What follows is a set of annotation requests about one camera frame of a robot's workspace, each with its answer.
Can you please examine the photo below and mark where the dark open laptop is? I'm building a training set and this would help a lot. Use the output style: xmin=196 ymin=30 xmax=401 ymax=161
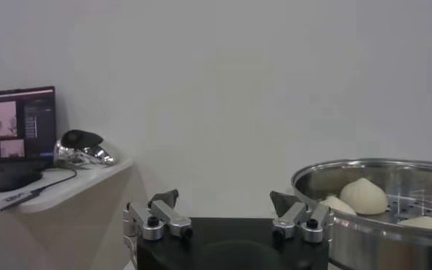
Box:
xmin=0 ymin=86 xmax=57 ymax=190

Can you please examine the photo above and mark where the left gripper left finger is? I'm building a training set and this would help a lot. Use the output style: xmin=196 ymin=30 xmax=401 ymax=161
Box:
xmin=122 ymin=189 xmax=194 ymax=243

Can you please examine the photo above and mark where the black computer mouse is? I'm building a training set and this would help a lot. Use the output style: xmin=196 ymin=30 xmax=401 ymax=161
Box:
xmin=0 ymin=167 xmax=43 ymax=193

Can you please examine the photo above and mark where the black dongle cable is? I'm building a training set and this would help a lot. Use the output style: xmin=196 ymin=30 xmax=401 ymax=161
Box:
xmin=35 ymin=167 xmax=78 ymax=194

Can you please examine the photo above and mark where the white steamed baozi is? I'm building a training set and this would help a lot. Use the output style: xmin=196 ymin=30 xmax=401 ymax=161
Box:
xmin=339 ymin=178 xmax=389 ymax=216
xmin=318 ymin=195 xmax=358 ymax=216
xmin=397 ymin=215 xmax=432 ymax=233

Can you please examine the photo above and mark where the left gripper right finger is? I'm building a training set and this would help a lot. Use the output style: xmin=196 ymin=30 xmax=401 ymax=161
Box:
xmin=269 ymin=190 xmax=334 ymax=244

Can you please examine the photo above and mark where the stainless steel steamer basket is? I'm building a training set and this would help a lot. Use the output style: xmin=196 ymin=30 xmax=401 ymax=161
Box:
xmin=290 ymin=158 xmax=432 ymax=270

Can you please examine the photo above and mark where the grey USB dongle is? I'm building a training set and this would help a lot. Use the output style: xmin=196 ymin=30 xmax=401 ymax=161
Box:
xmin=0 ymin=185 xmax=48 ymax=214

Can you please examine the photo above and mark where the white side table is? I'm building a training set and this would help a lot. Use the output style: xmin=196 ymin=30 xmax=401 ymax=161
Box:
xmin=0 ymin=157 xmax=147 ymax=270

